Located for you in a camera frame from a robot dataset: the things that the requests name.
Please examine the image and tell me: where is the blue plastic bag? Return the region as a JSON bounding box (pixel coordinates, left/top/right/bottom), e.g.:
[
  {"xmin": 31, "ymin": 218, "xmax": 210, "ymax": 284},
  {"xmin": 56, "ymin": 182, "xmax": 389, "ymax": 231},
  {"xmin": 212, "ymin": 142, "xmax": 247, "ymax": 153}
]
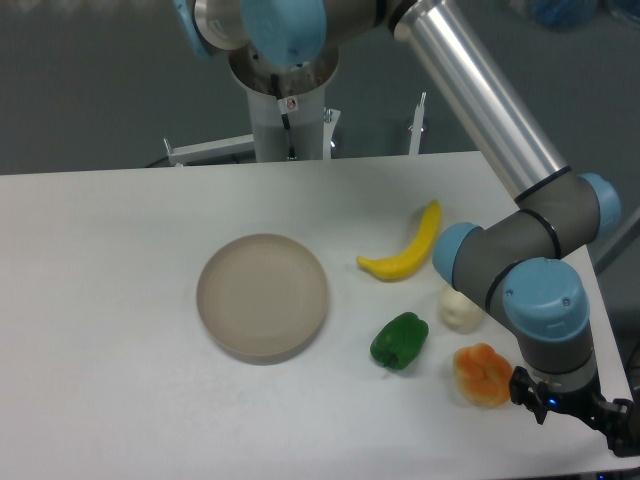
[{"xmin": 514, "ymin": 0, "xmax": 640, "ymax": 32}]

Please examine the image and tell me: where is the yellow toy banana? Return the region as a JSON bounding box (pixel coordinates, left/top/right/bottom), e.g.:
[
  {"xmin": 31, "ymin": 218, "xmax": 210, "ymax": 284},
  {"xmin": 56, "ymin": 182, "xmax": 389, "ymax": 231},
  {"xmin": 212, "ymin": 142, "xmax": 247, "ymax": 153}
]
[{"xmin": 356, "ymin": 200, "xmax": 442, "ymax": 281}]

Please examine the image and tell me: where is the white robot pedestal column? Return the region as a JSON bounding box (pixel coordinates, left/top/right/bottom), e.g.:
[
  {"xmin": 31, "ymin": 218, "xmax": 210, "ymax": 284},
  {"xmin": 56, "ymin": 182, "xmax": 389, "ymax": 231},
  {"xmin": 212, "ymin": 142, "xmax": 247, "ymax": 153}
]
[{"xmin": 227, "ymin": 47, "xmax": 342, "ymax": 163}]

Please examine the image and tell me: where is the black cable on pedestal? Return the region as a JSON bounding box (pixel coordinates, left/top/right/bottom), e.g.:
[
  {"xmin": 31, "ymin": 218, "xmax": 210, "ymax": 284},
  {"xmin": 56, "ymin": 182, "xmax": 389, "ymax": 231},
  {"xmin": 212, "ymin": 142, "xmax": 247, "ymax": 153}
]
[{"xmin": 269, "ymin": 73, "xmax": 297, "ymax": 162}]

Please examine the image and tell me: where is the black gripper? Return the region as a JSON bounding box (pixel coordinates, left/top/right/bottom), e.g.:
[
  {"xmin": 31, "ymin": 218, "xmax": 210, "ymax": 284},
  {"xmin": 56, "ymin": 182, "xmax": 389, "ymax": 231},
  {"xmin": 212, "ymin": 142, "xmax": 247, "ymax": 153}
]
[{"xmin": 509, "ymin": 366, "xmax": 639, "ymax": 456}]

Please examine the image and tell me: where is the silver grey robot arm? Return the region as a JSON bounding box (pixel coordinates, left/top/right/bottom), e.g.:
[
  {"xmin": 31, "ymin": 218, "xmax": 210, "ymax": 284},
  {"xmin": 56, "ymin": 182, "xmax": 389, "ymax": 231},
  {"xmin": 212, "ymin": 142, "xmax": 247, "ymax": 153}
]
[{"xmin": 174, "ymin": 1, "xmax": 639, "ymax": 457}]

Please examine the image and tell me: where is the beige round plate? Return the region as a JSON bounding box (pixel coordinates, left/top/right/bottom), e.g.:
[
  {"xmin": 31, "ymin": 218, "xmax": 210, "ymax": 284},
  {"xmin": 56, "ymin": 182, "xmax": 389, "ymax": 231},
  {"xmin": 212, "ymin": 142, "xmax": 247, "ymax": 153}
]
[{"xmin": 196, "ymin": 233, "xmax": 329, "ymax": 365}]

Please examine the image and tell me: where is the orange toy bread roll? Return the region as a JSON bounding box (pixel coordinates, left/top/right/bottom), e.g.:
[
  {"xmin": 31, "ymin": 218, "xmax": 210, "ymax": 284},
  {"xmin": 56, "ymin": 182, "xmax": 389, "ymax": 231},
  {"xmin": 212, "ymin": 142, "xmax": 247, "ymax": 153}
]
[{"xmin": 453, "ymin": 343, "xmax": 513, "ymax": 408}]

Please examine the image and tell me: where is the white metal bracket left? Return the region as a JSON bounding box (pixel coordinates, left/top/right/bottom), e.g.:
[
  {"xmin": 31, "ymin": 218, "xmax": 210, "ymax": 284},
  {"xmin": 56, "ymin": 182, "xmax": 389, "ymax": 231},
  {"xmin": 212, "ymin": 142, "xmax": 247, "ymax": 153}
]
[{"xmin": 163, "ymin": 134, "xmax": 254, "ymax": 166}]

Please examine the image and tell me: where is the white toy garlic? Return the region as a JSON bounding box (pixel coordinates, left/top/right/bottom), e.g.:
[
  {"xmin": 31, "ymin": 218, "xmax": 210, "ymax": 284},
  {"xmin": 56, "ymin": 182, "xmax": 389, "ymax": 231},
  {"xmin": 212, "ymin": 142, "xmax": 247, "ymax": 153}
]
[{"xmin": 437, "ymin": 285, "xmax": 485, "ymax": 334}]

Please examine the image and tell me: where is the white metal post right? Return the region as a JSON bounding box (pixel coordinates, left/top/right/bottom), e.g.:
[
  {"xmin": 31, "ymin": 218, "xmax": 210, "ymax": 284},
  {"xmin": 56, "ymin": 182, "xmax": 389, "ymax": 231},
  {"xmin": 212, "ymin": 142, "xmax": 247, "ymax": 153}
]
[{"xmin": 408, "ymin": 92, "xmax": 427, "ymax": 156}]

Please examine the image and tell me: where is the green toy bell pepper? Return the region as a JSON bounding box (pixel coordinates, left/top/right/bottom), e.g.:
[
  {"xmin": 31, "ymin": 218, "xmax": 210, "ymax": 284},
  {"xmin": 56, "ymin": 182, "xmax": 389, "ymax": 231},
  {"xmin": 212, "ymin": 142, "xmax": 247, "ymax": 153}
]
[{"xmin": 369, "ymin": 312, "xmax": 429, "ymax": 371}]

